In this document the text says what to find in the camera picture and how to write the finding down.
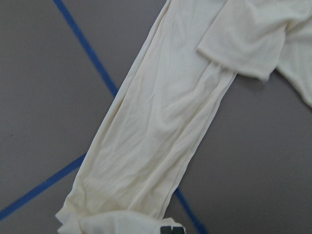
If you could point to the left gripper finger pad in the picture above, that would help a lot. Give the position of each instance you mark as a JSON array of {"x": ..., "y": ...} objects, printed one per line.
[{"x": 171, "y": 230}]

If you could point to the cream long-sleeve graphic shirt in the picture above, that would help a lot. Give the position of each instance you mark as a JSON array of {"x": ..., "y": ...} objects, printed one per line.
[{"x": 168, "y": 100}]

